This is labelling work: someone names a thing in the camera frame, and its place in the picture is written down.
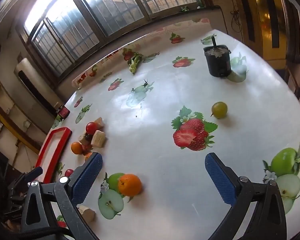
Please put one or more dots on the red rimmed tray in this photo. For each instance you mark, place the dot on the red rimmed tray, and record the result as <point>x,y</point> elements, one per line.
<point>55,152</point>

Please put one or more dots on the wooden wall shelf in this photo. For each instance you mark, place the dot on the wooden wall shelf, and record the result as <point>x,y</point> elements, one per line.
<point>5,110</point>

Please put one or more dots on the brown wooden door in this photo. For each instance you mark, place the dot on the brown wooden door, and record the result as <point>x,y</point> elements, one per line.
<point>265,17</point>

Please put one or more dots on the barred window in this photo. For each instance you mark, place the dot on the barred window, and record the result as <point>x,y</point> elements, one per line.
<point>90,10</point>

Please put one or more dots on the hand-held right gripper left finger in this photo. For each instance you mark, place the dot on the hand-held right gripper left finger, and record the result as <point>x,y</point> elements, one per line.
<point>87,177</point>

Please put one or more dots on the small windowsill plant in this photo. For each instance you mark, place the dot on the small windowsill plant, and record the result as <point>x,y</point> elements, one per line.
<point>185,8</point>

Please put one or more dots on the red jar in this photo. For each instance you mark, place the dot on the red jar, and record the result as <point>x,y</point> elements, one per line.
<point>63,112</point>

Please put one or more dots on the red tomato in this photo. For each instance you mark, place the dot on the red tomato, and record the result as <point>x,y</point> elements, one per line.
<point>91,127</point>

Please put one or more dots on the dark purple plum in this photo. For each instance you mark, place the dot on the dark purple plum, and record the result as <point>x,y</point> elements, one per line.
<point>88,137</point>

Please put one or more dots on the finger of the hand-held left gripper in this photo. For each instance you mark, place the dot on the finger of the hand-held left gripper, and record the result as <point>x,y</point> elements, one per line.
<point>35,173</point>

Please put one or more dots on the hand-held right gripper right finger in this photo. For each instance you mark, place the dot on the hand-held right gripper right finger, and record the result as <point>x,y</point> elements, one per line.
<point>220,177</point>

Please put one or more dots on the fruit print tablecloth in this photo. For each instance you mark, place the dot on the fruit print tablecloth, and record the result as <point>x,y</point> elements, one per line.
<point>165,100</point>

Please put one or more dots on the white standing air conditioner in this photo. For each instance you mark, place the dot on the white standing air conditioner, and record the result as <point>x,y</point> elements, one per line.
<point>27,68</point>

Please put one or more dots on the black plant pot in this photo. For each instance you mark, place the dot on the black plant pot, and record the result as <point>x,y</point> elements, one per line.
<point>218,62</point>

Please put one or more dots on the tan wooden block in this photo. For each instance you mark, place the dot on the tan wooden block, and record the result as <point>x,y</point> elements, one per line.
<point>86,213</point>
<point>99,123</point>

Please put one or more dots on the large beige bread block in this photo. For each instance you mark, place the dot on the large beige bread block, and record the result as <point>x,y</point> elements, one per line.
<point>98,138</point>

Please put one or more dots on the green leafy vegetable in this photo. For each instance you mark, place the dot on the green leafy vegetable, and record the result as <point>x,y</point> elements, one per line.
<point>135,61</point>

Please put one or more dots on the small red fruit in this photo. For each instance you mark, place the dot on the small red fruit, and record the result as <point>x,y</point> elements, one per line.
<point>69,172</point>

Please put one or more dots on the green round fruit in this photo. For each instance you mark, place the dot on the green round fruit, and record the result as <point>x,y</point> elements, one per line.
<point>219,110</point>

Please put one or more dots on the small green stem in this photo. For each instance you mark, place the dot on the small green stem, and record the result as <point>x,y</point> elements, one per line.
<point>145,82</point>

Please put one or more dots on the large orange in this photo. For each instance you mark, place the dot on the large orange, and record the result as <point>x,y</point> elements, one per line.
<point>129,185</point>

